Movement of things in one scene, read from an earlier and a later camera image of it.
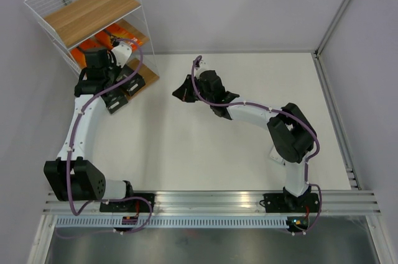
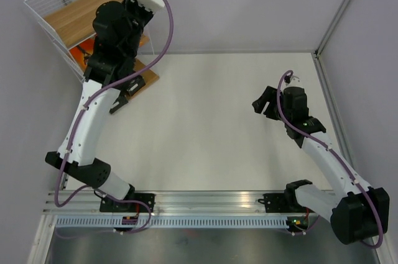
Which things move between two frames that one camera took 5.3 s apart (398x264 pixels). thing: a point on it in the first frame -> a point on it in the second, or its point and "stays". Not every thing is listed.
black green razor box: x=114 y=100 stays
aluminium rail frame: x=222 y=204 stays
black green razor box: x=134 y=84 stays
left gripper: x=113 y=64 -> x=130 y=2
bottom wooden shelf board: x=150 y=76 stays
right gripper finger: x=186 y=91 -> x=269 y=95
